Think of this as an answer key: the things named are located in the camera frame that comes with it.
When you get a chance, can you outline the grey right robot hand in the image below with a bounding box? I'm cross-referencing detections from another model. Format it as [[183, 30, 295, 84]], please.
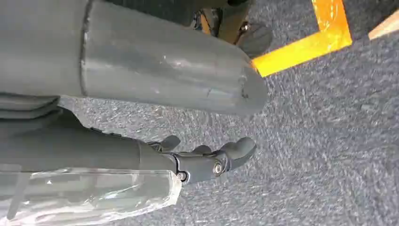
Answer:
[[0, 0, 269, 185]]

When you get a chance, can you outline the black robot foot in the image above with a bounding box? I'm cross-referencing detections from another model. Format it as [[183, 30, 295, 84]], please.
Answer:
[[236, 23, 274, 59]]

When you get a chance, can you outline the ribbed grey right arm sleeve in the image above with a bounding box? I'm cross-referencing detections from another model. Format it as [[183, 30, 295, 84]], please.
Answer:
[[0, 93, 63, 129]]

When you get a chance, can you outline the clear plastic cover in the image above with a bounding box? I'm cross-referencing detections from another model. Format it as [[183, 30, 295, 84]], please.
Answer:
[[0, 168, 183, 226]]

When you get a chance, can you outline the yellow floor tape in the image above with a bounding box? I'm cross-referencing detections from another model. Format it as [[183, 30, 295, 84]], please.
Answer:
[[251, 0, 353, 78]]

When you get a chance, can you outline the pale wooden strip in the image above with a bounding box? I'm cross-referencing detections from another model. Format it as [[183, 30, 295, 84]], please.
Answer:
[[368, 10, 399, 41]]

